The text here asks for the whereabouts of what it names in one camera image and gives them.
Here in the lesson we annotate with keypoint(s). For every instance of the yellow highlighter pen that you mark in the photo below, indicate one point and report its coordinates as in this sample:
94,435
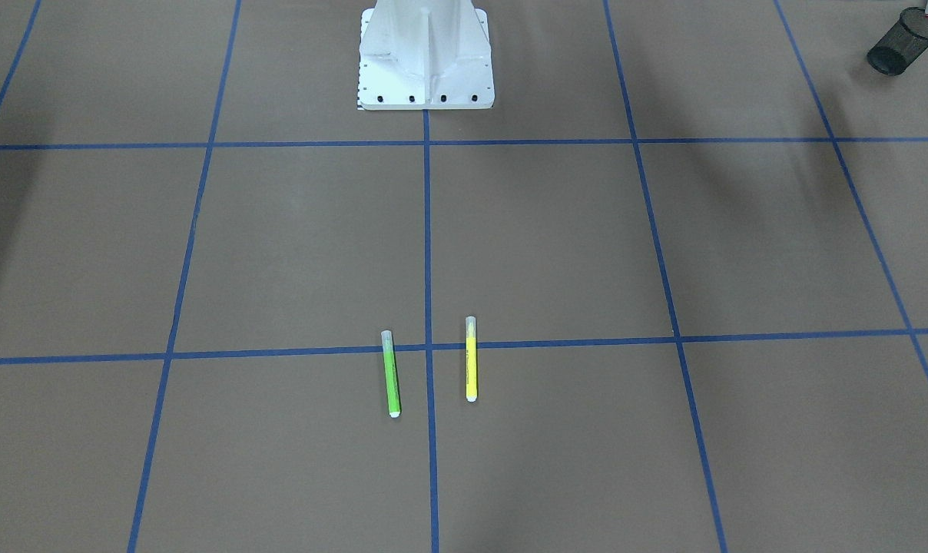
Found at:
471,354

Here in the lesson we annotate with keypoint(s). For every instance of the green highlighter pen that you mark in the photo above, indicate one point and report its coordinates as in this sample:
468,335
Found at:
390,373

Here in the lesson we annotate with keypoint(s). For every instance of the brown paper table mat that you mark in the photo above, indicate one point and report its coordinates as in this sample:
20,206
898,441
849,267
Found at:
694,236

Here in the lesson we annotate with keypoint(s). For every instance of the black mesh pen cup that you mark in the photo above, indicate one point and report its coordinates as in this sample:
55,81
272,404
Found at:
907,40

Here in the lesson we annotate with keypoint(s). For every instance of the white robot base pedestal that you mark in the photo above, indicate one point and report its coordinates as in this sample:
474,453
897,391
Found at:
425,55

